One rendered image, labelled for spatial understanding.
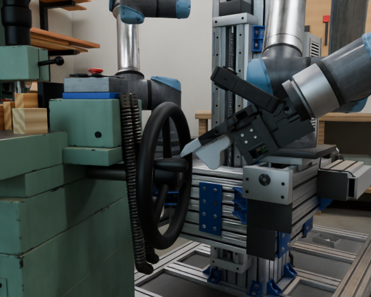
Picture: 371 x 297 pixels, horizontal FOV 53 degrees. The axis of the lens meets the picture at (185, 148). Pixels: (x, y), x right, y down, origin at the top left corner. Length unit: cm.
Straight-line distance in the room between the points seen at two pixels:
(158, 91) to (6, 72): 65
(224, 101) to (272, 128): 79
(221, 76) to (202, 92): 349
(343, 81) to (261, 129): 13
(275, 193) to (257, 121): 49
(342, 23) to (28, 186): 80
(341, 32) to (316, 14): 291
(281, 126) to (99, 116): 33
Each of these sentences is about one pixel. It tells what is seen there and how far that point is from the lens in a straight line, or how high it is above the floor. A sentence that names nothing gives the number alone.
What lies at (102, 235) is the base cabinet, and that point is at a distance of 89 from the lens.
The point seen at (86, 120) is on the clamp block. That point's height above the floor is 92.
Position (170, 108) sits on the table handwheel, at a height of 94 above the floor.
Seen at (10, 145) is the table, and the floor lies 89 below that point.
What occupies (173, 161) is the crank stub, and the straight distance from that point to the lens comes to 61.
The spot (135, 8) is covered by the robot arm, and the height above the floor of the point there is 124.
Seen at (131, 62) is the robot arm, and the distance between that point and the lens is 144.
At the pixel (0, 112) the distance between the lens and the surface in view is 81.
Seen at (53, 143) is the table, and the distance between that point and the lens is 70.
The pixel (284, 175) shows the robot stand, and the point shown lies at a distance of 101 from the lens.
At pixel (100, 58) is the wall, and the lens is 466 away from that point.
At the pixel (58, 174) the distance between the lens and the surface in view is 72.
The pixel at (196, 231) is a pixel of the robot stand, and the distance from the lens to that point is 135.
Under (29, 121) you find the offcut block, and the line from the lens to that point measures 68.
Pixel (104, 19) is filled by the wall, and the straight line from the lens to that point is 469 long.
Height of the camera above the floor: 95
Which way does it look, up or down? 7 degrees down
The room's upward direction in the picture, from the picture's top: straight up
